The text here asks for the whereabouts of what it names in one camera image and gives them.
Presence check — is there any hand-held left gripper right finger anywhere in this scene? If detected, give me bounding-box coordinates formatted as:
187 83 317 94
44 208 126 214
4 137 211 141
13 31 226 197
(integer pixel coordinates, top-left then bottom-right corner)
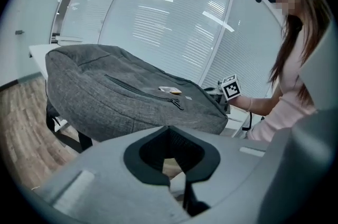
168 125 269 224

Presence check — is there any person's pale pink shirt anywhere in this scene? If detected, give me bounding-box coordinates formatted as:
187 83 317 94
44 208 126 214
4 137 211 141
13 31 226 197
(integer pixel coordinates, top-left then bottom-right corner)
245 14 319 143

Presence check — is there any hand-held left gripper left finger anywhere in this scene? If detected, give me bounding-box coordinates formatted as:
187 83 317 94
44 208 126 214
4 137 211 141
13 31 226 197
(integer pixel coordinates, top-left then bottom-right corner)
34 125 191 224

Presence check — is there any person's right forearm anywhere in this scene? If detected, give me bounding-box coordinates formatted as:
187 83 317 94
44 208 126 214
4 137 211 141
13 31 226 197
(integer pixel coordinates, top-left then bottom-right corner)
228 90 281 117

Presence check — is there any small colourful card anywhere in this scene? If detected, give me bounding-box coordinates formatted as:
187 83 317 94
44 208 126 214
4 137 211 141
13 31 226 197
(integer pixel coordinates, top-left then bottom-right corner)
158 85 183 95

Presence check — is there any white flat tray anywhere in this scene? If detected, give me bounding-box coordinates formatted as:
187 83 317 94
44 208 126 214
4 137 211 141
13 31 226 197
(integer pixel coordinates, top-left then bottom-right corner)
51 33 86 47

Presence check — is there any dark grey backpack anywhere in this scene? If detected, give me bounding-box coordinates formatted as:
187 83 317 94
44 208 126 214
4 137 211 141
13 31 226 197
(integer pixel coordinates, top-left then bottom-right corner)
44 43 229 154

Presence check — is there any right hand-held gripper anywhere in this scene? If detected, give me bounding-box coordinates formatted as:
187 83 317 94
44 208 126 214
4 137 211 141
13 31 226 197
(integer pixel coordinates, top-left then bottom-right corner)
218 74 242 113

